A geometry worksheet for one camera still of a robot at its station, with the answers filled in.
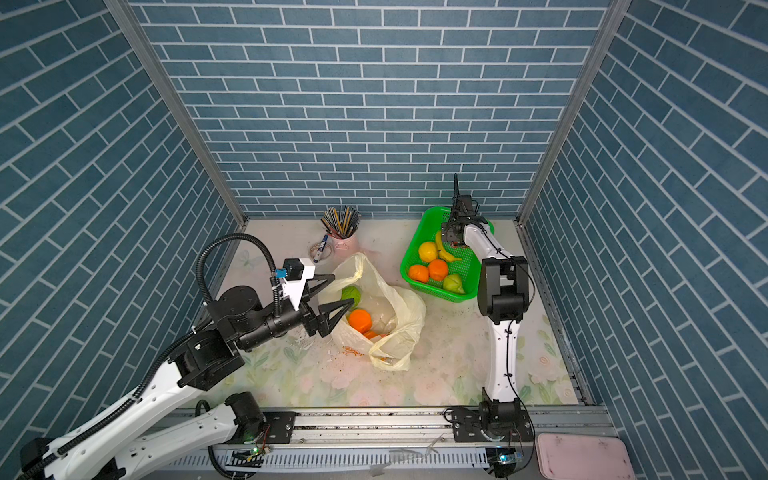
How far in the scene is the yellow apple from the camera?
105cm

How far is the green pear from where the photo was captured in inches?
38.2

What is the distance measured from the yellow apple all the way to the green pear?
0.10m
